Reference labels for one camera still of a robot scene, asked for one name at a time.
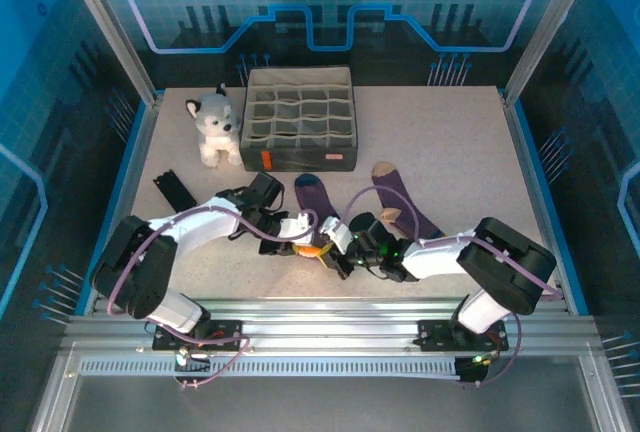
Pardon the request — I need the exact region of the aluminium side rail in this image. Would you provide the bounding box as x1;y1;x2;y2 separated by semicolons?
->
501;91;591;316
82;94;164;316

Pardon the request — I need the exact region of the long aluminium frame beam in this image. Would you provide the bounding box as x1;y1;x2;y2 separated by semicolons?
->
59;295;601;353

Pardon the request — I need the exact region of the purple sock with orange cuff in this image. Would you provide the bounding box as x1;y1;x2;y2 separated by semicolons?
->
293;173;344;258

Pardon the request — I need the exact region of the grey white husky plush toy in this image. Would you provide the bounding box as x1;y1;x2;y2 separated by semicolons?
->
185;82;245;169

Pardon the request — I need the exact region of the grey fabric divider box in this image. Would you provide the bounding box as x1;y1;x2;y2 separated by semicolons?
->
238;65;359;173

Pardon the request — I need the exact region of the grey metal platform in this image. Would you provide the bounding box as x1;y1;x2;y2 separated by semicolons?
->
29;346;634;432

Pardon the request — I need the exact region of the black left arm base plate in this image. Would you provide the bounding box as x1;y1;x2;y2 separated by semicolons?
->
152;319;245;353

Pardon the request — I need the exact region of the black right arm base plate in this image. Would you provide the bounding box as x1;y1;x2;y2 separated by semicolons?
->
417;319;510;353

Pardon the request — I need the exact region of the black rectangular device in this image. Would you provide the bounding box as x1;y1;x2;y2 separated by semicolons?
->
152;168;200;218

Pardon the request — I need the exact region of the purple sock with tan toe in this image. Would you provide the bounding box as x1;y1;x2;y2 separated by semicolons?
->
372;161;447;242

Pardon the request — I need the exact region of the slotted grey cable duct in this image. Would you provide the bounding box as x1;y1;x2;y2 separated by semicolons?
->
77;357;464;379

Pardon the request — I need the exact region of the aluminium frame post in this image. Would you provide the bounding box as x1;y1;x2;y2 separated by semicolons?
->
502;0;604;104
54;0;162;104

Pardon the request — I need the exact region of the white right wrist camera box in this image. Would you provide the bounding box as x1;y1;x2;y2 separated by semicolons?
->
318;216;357;254

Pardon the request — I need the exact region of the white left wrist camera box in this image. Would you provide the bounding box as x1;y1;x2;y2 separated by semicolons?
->
277;210;320;244

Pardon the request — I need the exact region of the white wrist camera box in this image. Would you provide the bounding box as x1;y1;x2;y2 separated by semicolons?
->
318;216;357;254
277;210;320;244

